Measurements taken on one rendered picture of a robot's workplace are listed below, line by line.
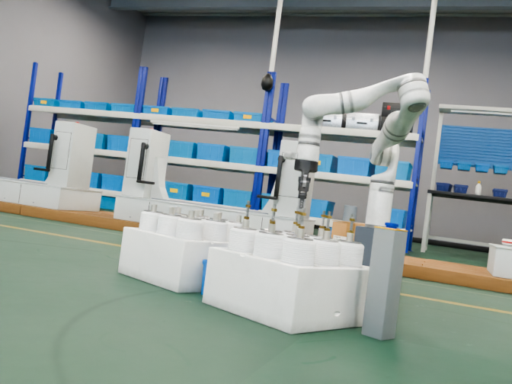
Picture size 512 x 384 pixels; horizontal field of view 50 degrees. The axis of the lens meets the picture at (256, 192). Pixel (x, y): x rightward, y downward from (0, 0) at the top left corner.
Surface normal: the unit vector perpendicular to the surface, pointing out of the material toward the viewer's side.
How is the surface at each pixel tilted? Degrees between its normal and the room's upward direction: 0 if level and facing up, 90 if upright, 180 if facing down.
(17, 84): 90
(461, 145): 90
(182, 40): 90
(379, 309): 90
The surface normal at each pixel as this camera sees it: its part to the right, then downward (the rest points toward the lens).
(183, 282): 0.70, 0.07
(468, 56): -0.33, -0.06
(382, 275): -0.72, -0.11
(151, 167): 0.93, 0.11
